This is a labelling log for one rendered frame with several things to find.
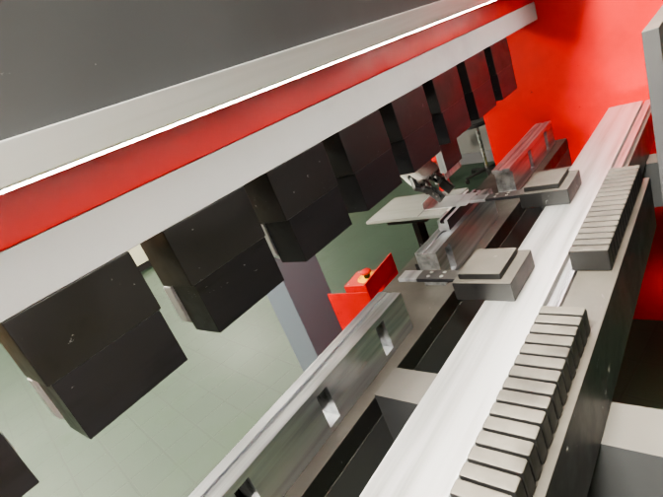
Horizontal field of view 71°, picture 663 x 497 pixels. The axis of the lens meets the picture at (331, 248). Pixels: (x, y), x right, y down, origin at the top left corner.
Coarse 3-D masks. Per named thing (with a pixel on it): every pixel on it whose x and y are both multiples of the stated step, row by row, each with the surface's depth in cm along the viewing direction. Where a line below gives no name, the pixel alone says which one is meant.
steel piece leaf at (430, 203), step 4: (448, 196) 135; (452, 196) 134; (456, 196) 133; (460, 196) 132; (424, 200) 134; (428, 200) 135; (432, 200) 137; (444, 200) 134; (448, 200) 132; (452, 200) 131; (456, 200) 130; (424, 204) 133; (428, 204) 135; (432, 204) 134; (436, 204) 133; (440, 204) 132; (444, 204) 131; (448, 204) 129; (452, 204) 128; (424, 208) 133; (428, 208) 132; (432, 208) 131; (436, 208) 130
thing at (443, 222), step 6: (468, 192) 134; (468, 204) 130; (450, 210) 126; (456, 210) 124; (462, 210) 127; (444, 216) 124; (450, 216) 122; (456, 216) 124; (462, 216) 127; (438, 222) 122; (444, 222) 121; (450, 222) 122; (456, 222) 124; (444, 228) 122; (450, 228) 121
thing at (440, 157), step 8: (448, 144) 124; (456, 144) 127; (440, 152) 121; (448, 152) 123; (456, 152) 127; (440, 160) 122; (448, 160) 123; (456, 160) 126; (440, 168) 123; (448, 168) 123; (456, 168) 128; (448, 176) 125
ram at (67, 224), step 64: (512, 0) 154; (384, 64) 98; (448, 64) 119; (192, 128) 64; (256, 128) 72; (320, 128) 83; (64, 192) 52; (128, 192) 57; (192, 192) 63; (0, 256) 47; (64, 256) 51; (0, 320) 47
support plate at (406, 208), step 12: (444, 192) 140; (456, 192) 136; (396, 204) 147; (408, 204) 143; (420, 204) 139; (372, 216) 145; (384, 216) 141; (396, 216) 137; (408, 216) 133; (420, 216) 130; (432, 216) 127
